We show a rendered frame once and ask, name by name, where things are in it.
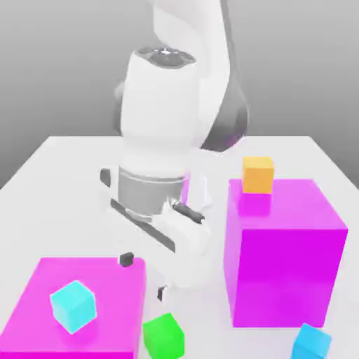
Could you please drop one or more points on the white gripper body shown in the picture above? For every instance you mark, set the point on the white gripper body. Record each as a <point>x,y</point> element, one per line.
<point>179,252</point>

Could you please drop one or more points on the small blue cube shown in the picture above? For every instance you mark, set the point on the small blue cube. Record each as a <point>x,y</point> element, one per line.
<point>311,343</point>

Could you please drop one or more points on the small orange cube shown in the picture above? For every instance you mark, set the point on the small orange cube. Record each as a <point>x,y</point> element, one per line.
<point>257,175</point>

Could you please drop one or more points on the small cyan cube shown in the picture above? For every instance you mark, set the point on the small cyan cube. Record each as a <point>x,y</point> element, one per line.
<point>73,307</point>

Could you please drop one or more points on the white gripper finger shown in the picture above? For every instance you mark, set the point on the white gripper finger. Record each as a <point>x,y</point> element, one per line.
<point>161,293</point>
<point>126,259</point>

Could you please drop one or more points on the low large magenta box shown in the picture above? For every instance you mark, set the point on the low large magenta box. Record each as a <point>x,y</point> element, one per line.
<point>112,294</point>

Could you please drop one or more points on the small green cube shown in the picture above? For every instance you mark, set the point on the small green cube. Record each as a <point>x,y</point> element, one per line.
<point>163,338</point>

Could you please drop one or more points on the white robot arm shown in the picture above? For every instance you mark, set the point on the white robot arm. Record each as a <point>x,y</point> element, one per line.
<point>160,112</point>

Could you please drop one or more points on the tall large magenta box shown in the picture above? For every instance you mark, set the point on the tall large magenta box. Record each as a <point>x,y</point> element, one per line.
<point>289,266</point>

